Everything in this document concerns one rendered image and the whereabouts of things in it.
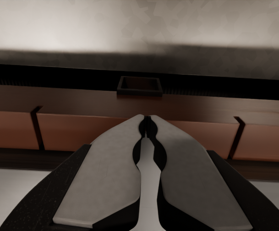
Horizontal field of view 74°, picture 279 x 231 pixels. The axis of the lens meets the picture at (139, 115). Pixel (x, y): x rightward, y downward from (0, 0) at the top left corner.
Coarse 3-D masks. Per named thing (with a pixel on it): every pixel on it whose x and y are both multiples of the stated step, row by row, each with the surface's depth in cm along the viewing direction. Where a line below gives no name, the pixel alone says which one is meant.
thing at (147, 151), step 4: (144, 140) 14; (148, 140) 14; (144, 144) 14; (148, 144) 14; (152, 144) 14; (144, 148) 15; (148, 148) 15; (152, 148) 15; (144, 152) 15; (148, 152) 15; (152, 152) 15; (140, 156) 15; (144, 156) 15; (148, 156) 15; (152, 156) 15
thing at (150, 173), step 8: (144, 160) 15; (152, 160) 15; (144, 168) 16; (152, 168) 16; (144, 176) 16; (152, 176) 16; (144, 184) 16; (152, 184) 16; (144, 192) 17; (152, 192) 17; (144, 200) 17; (152, 200) 17
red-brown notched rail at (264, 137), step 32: (0, 96) 18; (32, 96) 19; (64, 96) 19; (96, 96) 20; (128, 96) 20; (192, 96) 21; (0, 128) 17; (32, 128) 16; (64, 128) 16; (96, 128) 16; (192, 128) 16; (224, 128) 16; (256, 128) 16; (256, 160) 18
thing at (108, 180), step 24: (144, 120) 12; (96, 144) 9; (120, 144) 9; (96, 168) 8; (120, 168) 8; (72, 192) 7; (96, 192) 7; (120, 192) 7; (72, 216) 6; (96, 216) 6; (120, 216) 6
